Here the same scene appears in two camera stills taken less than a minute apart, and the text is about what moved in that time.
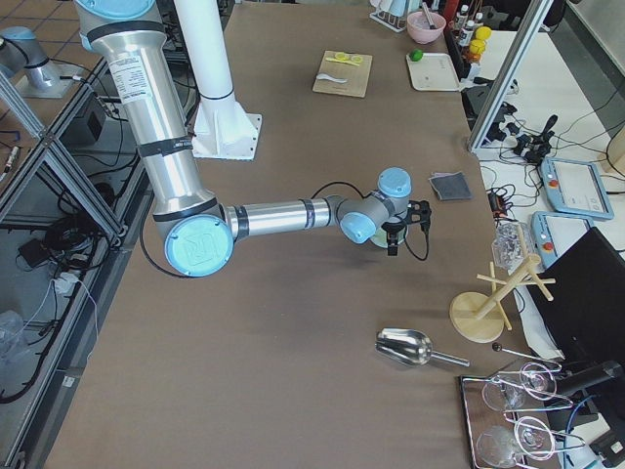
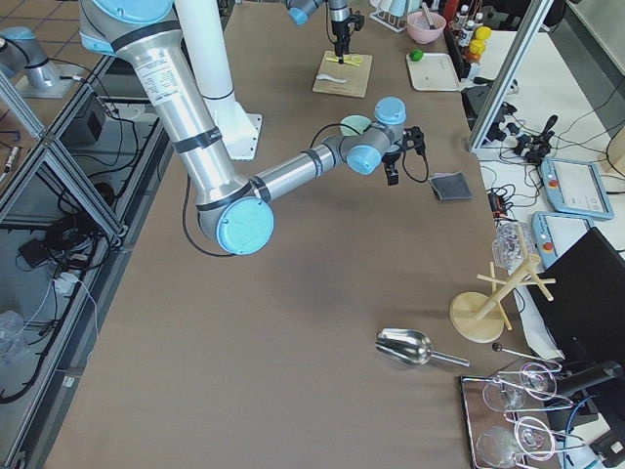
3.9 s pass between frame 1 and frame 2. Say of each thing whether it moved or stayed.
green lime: stayed
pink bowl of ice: stayed
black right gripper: moved
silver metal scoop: stayed
